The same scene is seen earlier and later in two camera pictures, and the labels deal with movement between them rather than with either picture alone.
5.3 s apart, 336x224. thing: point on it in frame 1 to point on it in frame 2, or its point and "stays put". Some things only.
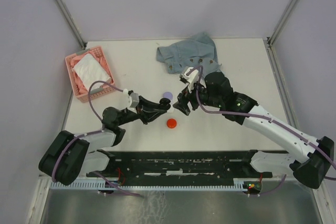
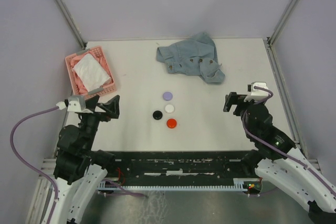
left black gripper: [147, 110] to [112, 107]
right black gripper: [182, 99] to [233, 98]
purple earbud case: [167, 95] stays put
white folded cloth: [90, 70] stays put
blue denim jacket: [199, 51] stays put
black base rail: [180, 166] stays put
